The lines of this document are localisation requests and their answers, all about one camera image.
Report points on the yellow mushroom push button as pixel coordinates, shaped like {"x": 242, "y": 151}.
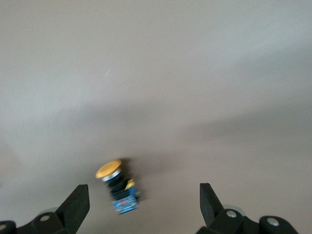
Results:
{"x": 122, "y": 190}

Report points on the brown table cover sheet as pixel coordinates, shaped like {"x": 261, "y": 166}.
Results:
{"x": 156, "y": 73}

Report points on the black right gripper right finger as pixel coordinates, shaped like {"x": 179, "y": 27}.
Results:
{"x": 209, "y": 207}

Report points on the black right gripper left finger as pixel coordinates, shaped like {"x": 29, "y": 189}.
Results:
{"x": 75, "y": 207}

